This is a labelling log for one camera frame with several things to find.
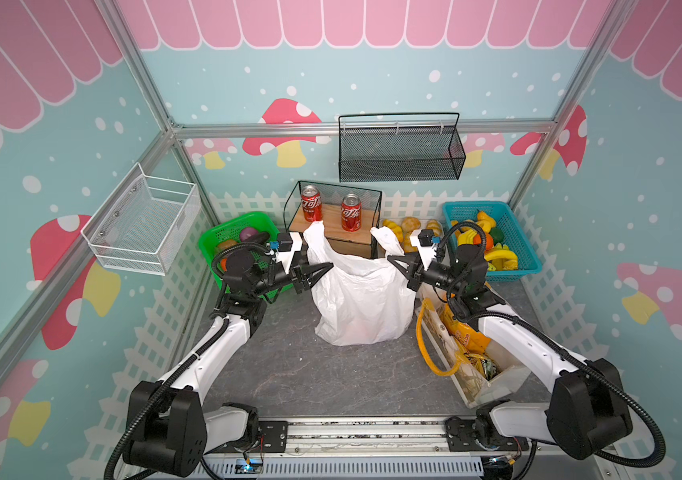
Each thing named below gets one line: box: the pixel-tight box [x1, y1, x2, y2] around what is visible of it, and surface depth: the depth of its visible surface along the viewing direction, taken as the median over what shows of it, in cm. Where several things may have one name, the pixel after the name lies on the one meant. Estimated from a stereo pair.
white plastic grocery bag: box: [304, 221, 416, 346], surface depth 79 cm
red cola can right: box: [341, 193, 362, 232], surface depth 92 cm
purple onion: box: [240, 227, 258, 242], surface depth 114 cm
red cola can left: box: [301, 185, 323, 222], surface depth 96 cm
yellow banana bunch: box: [457, 229, 519, 271], surface depth 104 cm
